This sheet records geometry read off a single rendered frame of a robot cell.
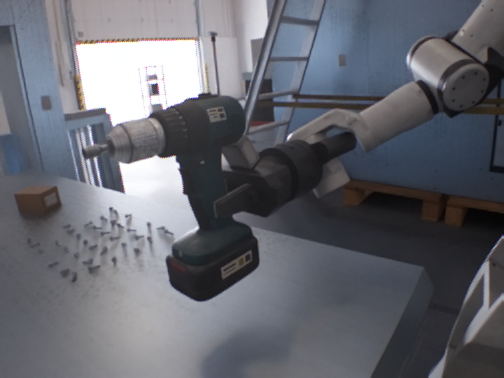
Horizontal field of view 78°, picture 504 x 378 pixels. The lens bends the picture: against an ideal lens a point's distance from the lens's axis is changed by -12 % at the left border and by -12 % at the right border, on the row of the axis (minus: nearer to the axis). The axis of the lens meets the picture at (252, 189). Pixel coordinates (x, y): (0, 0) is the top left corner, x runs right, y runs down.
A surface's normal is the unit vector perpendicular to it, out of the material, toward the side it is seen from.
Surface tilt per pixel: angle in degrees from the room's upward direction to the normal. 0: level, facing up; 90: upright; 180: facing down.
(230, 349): 0
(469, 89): 114
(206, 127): 89
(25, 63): 90
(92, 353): 0
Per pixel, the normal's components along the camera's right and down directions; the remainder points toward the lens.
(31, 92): 0.76, 0.15
